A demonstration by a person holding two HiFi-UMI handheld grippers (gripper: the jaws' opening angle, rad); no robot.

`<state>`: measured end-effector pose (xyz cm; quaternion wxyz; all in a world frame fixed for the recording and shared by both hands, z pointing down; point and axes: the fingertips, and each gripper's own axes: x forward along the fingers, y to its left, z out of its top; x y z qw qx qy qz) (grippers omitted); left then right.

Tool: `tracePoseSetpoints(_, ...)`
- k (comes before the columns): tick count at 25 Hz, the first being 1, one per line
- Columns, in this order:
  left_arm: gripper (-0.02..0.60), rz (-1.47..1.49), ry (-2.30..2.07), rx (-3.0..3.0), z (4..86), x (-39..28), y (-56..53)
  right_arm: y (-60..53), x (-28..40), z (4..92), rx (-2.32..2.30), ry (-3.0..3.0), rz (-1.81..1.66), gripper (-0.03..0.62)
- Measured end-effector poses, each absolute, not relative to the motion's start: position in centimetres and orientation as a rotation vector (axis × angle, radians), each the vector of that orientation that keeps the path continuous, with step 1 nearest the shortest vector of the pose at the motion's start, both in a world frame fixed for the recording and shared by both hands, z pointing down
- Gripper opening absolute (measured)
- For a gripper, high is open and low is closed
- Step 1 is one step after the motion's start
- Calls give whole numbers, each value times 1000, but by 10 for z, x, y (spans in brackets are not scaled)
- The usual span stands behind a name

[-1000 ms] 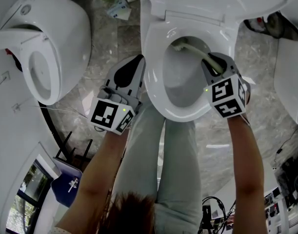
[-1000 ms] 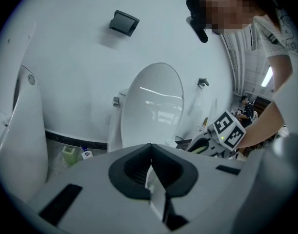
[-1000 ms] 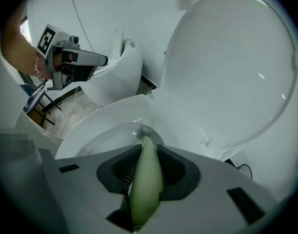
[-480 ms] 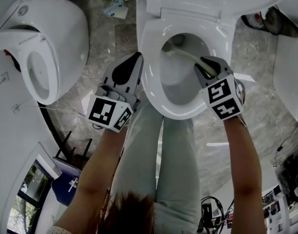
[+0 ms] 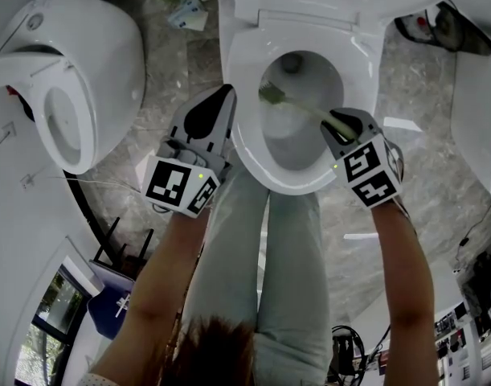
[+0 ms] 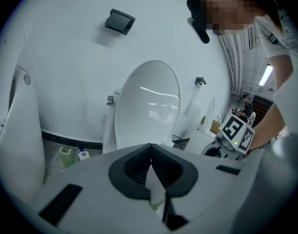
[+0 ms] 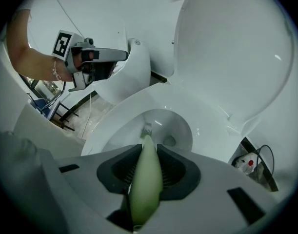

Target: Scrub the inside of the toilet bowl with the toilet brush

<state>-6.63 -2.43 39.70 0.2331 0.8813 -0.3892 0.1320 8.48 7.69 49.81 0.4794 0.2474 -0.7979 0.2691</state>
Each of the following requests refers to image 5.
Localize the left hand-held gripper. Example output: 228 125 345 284
142 84 238 220

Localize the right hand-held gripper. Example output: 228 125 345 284
320 108 406 211

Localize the green white toilet brush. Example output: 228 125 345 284
257 76 361 142

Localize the white toilet with chrome lever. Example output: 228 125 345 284
212 0 477 197

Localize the person's right forearm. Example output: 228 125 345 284
367 197 435 337

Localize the person's left forearm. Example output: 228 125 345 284
128 205 213 321

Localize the white toilet with round button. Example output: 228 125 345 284
0 0 146 175

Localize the plain white toilet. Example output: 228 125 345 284
440 0 491 199

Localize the blue white packet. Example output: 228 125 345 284
167 0 209 31

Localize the person's left leg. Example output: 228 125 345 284
180 162 270 337

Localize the person's leg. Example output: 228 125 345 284
255 187 335 386
180 162 270 337

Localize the person's right leg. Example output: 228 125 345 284
255 187 335 386

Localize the blue chair with black legs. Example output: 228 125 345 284
86 216 154 341

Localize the glass window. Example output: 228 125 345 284
14 263 90 386

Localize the white dotted shirt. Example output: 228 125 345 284
78 371 114 386

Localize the black wire mesh wastebasket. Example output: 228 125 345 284
393 0 469 52

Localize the thin black cable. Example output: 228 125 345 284
455 198 491 275

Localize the black cable bundle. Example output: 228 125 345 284
331 324 391 386

